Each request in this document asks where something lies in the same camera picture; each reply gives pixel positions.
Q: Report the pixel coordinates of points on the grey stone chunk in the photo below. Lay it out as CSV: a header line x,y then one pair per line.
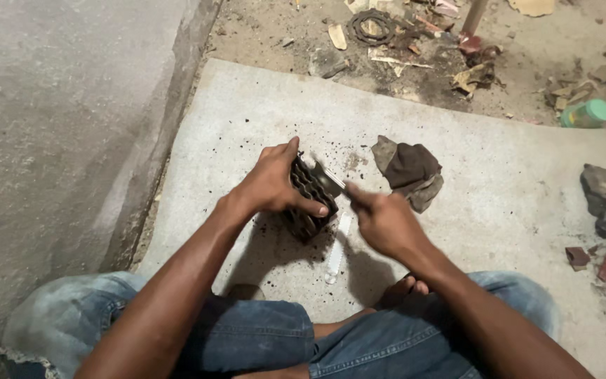
x,y
326,64

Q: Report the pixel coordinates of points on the metal scraper blade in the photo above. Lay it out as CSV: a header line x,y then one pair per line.
x,y
329,179

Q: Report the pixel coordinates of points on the person's right hand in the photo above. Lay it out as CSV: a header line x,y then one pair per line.
x,y
387,221

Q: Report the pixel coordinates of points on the dark finned engine cylinder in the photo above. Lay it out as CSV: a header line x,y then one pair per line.
x,y
309,202

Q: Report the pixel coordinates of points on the tan cardboard scrap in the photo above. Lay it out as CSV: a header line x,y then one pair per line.
x,y
532,6

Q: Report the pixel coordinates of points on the brown dirty rag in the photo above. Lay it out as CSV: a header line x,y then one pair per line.
x,y
411,171

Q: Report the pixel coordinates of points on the person's foot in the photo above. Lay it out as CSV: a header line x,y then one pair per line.
x,y
403,292

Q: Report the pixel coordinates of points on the white serrated plastic strip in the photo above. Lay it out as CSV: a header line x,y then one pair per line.
x,y
337,250

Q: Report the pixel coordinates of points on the green capped plastic bottle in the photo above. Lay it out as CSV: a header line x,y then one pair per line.
x,y
589,114

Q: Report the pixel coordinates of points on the heap of scrap debris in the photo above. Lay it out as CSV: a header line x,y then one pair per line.
x,y
429,47

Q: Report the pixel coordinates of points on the wooden stick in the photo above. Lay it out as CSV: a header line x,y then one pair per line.
x,y
474,17

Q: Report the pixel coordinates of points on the person's blue denim shorts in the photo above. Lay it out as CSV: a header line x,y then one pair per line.
x,y
261,337

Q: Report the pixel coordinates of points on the person's right fingers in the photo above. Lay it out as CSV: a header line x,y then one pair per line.
x,y
361,197

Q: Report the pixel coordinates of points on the person's left hand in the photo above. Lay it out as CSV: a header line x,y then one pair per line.
x,y
269,184

